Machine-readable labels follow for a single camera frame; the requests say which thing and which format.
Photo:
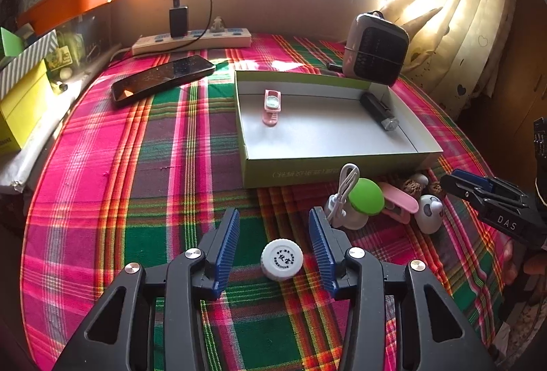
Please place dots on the green and grey cardboard box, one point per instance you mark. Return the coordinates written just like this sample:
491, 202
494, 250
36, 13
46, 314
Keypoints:
324, 131

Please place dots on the plaid tablecloth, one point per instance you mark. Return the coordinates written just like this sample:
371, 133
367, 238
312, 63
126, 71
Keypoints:
128, 183

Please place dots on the black smartphone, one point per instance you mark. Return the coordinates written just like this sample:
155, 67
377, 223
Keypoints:
162, 78

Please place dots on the small white bottle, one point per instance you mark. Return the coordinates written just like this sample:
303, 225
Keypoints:
282, 259

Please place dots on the person's right hand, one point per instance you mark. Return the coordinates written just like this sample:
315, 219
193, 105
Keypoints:
509, 264

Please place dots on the white egg-shaped toy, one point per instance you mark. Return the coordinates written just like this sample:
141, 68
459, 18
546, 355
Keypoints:
422, 178

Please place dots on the orange tray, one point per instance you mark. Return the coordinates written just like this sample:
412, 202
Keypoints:
72, 1

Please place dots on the white power strip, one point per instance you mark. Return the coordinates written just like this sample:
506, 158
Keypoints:
226, 38

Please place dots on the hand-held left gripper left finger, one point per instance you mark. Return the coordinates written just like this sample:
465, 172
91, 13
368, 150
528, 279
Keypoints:
226, 251

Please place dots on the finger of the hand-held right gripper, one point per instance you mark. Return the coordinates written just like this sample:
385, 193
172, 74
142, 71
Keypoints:
470, 178
459, 186

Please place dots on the small green carton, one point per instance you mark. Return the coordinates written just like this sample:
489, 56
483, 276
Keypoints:
60, 57

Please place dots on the pink clip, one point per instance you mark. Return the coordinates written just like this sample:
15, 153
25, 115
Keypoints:
399, 200

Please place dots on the small white plug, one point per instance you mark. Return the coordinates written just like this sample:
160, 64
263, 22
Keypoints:
218, 24

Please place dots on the cream patterned curtain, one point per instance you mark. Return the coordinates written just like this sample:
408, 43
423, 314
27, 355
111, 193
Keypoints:
470, 12

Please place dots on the black plug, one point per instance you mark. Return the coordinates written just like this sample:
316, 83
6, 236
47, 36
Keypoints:
334, 66

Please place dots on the black charger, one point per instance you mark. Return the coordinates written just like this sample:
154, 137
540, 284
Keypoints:
178, 21

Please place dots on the white lamp with green cap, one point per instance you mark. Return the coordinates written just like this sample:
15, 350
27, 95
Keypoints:
363, 195

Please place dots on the black flashlight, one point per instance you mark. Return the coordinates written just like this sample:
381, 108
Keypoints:
378, 110

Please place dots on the grey desktop fan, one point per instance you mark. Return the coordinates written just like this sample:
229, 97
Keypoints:
376, 50

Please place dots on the yellow box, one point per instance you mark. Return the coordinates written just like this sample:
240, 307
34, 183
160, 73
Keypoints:
21, 106

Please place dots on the green striped box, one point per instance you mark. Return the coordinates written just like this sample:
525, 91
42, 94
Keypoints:
25, 50

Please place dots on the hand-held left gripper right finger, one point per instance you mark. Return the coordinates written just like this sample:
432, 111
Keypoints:
320, 251

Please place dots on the white spotted toy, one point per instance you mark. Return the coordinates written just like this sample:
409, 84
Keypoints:
428, 212

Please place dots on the brown walnut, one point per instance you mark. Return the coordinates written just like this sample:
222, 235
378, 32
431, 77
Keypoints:
436, 187
410, 186

